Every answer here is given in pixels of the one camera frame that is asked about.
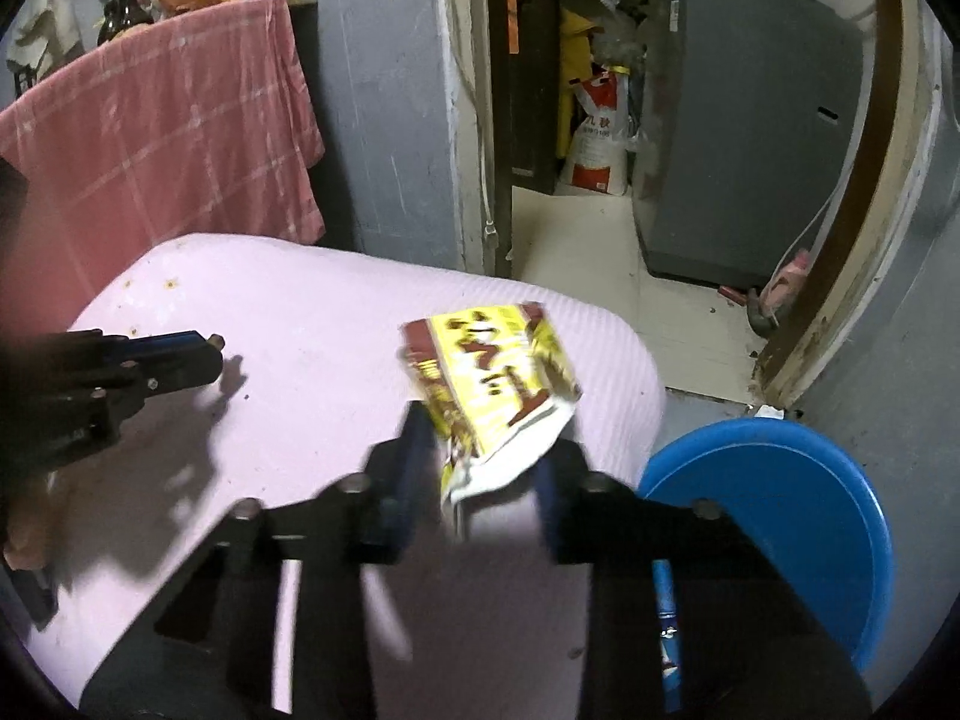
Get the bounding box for pink floral blanket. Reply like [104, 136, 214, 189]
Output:
[15, 232, 665, 720]

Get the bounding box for pink checkered cloth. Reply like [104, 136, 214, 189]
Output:
[0, 0, 327, 331]

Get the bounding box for blue plastic bucket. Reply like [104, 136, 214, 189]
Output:
[637, 420, 897, 680]

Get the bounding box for beige hanging cloth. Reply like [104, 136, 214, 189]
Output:
[7, 0, 83, 72]

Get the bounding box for white and red rice sack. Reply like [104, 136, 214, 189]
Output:
[559, 67, 631, 197]

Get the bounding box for white drain hose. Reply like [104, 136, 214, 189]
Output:
[780, 142, 852, 278]

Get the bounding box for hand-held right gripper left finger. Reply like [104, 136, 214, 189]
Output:
[79, 397, 440, 720]

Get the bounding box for grey washing machine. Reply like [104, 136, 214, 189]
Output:
[630, 0, 863, 287]

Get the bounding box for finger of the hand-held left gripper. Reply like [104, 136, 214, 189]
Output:
[112, 330, 224, 362]
[94, 351, 224, 410]

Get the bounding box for grey metal tool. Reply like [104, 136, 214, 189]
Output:
[716, 285, 781, 338]

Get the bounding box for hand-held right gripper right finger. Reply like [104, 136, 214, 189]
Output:
[525, 439, 875, 720]

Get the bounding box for pink slipper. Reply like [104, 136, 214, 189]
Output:
[766, 247, 815, 308]

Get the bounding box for yellow plastic bag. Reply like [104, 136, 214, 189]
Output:
[559, 7, 593, 158]

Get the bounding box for person's left hand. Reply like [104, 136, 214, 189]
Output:
[0, 465, 65, 575]

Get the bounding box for wooden door frame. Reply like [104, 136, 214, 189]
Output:
[427, 0, 946, 410]

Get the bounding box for yellow snack wrapper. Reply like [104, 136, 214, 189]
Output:
[397, 301, 584, 522]

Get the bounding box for clear plastic bags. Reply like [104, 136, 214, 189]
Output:
[592, 0, 650, 72]

